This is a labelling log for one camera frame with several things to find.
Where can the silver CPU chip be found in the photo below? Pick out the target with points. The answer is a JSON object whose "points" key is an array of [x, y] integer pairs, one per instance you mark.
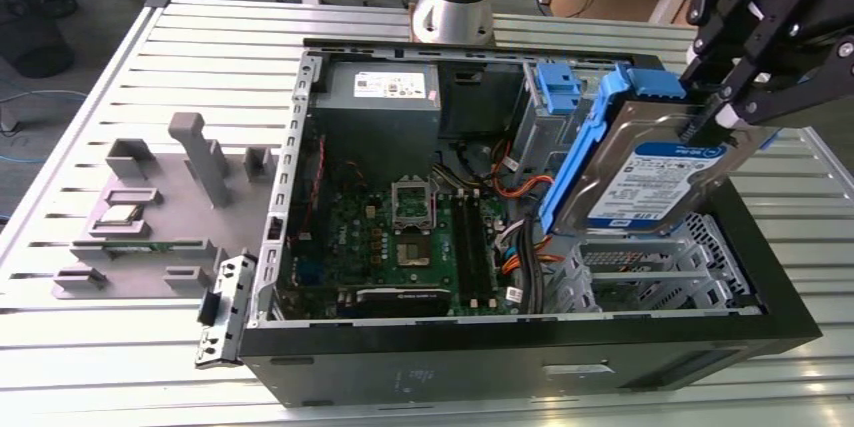
{"points": [[118, 216]]}

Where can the black mesh waste bin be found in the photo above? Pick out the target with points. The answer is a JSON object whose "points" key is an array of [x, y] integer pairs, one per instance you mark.
{"points": [[33, 47]]}

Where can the black graphics card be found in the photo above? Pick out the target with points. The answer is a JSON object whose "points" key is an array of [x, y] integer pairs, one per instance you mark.
{"points": [[400, 297]]}

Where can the hard disk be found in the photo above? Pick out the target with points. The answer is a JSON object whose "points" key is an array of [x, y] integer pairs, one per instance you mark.
{"points": [[660, 182]]}

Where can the grey power supply unit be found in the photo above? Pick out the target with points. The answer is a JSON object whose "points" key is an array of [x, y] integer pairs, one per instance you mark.
{"points": [[373, 137]]}

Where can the metal drive cage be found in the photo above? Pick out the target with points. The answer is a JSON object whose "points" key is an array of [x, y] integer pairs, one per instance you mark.
{"points": [[540, 142]]}

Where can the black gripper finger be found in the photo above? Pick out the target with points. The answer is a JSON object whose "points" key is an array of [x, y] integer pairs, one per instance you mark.
{"points": [[800, 82], [716, 67]]}

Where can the metal disk bay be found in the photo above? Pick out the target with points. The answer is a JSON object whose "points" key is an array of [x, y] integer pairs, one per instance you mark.
{"points": [[640, 275]]}

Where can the CPU socket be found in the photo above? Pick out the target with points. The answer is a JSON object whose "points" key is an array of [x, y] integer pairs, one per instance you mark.
{"points": [[413, 253]]}

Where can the green motherboard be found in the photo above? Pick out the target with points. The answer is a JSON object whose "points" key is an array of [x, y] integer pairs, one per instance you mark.
{"points": [[360, 247]]}

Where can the empty blue drive carrier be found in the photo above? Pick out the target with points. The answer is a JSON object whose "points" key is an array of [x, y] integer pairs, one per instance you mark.
{"points": [[556, 92]]}

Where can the black PC case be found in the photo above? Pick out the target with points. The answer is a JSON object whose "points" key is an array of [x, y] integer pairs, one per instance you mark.
{"points": [[467, 362]]}

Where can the grey parts rack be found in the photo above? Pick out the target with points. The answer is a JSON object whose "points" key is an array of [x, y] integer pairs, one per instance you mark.
{"points": [[166, 247]]}

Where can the green RAM stick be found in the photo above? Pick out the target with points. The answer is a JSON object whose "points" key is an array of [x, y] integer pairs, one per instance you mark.
{"points": [[146, 247]]}

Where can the black RAM slot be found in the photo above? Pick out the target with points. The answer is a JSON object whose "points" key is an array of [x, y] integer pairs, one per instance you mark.
{"points": [[484, 247], [477, 247], [468, 247]]}

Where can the metal card retention bracket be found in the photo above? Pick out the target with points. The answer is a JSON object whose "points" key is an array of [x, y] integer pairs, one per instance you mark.
{"points": [[226, 307]]}

